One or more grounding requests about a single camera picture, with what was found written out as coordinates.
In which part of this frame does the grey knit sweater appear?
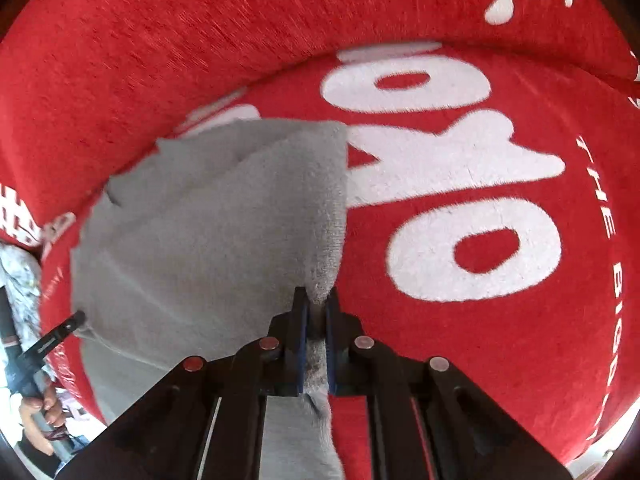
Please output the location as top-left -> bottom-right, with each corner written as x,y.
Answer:
70,119 -> 347,479

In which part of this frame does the person left hand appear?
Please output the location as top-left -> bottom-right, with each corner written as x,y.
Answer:
20,382 -> 66,454

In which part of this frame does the floral white blue bedding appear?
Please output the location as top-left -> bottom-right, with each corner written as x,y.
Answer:
1,243 -> 42,373

